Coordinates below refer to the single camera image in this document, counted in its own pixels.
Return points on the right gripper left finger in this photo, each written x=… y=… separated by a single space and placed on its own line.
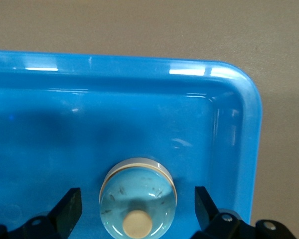
x=69 y=211

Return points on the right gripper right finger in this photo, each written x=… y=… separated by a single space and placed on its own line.
x=206 y=211

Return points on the blue plastic tray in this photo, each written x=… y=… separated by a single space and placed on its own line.
x=139 y=119

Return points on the light blue call bell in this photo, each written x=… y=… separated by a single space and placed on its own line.
x=139 y=194

